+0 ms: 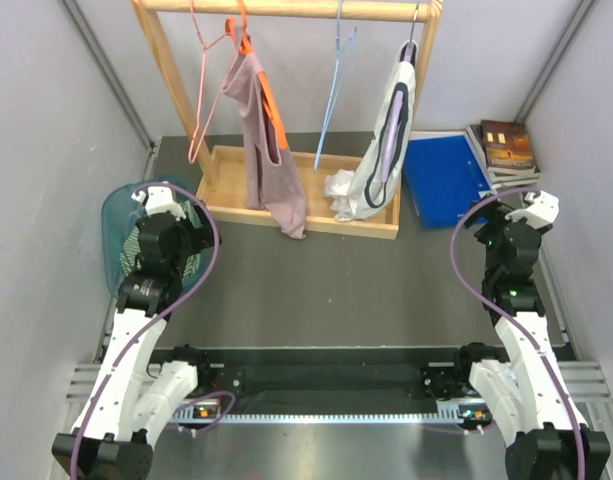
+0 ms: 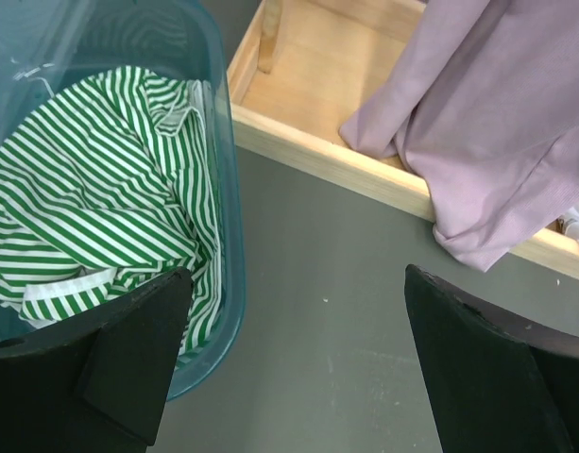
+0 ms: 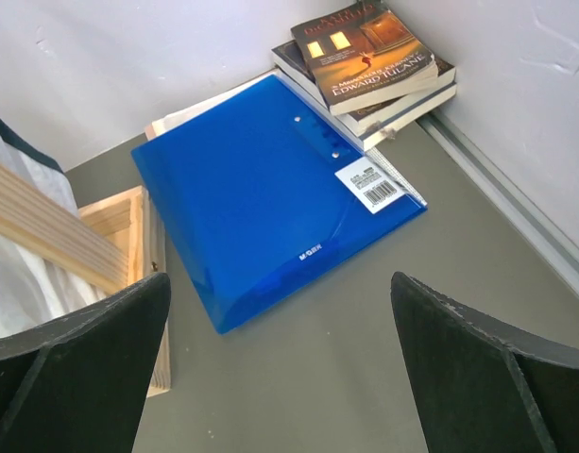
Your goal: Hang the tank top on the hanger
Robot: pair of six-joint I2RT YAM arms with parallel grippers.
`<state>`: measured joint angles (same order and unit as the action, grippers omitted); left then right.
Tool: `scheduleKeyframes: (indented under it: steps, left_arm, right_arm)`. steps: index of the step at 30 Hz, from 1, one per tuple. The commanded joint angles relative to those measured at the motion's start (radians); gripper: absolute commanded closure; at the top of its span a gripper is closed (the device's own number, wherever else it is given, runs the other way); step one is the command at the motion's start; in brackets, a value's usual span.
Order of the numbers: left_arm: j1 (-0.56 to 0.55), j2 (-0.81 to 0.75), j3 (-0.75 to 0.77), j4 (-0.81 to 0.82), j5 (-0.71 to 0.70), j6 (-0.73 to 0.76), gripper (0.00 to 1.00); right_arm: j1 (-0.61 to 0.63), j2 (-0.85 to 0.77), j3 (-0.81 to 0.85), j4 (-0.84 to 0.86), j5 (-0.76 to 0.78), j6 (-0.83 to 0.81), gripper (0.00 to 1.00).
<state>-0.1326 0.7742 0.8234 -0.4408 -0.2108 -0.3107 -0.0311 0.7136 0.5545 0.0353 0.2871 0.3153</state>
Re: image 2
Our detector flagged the mauve tank top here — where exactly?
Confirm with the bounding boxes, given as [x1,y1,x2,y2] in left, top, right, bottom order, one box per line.
[340,1,579,271]

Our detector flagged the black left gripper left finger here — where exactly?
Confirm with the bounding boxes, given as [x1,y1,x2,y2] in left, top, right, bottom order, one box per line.
[0,269,192,452]

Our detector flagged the teal plastic basket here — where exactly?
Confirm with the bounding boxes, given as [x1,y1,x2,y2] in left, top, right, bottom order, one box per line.
[0,1,246,398]

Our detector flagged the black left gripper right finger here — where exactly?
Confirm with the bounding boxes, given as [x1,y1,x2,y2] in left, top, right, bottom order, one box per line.
[404,264,579,452]

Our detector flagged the wooden clothes rack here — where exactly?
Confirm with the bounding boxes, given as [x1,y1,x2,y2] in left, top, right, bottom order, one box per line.
[229,1,579,279]

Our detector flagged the green white striped tank top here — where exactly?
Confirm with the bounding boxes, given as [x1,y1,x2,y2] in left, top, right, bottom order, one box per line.
[0,66,223,361]

